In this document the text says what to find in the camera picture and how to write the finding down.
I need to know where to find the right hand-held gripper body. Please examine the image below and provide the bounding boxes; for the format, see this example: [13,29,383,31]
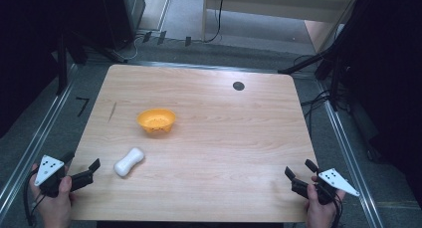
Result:
[291,167,360,206]

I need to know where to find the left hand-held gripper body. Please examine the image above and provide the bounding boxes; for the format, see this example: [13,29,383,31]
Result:
[34,154,95,199]

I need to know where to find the white bone-shaped bottle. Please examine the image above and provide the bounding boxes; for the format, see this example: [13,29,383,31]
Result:
[112,146,145,178]

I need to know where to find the orange plastic bowl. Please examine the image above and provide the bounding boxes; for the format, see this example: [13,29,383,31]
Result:
[136,108,177,134]

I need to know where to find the person's right hand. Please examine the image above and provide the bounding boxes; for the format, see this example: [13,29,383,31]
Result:
[305,174,346,228]

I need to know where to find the person's left hand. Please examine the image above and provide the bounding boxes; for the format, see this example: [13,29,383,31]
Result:
[29,163,77,228]

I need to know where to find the black tripod stand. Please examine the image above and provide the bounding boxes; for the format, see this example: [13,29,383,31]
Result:
[278,38,352,113]

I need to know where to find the dark cabinet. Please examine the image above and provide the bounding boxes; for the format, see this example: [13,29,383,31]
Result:
[99,0,147,52]

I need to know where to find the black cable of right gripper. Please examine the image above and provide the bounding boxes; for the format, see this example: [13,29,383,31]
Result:
[329,187,344,228]

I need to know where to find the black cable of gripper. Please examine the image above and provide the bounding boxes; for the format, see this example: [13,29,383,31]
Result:
[329,187,344,228]
[23,167,46,228]

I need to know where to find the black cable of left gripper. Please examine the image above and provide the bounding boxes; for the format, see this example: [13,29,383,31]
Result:
[23,167,46,228]

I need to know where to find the black floor cables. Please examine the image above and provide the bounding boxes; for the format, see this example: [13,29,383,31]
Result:
[293,54,352,139]

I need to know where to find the white floor cable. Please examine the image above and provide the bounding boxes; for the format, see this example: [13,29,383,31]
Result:
[112,35,147,62]

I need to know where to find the black hanging cable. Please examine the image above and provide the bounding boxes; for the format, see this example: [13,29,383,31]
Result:
[202,0,227,44]

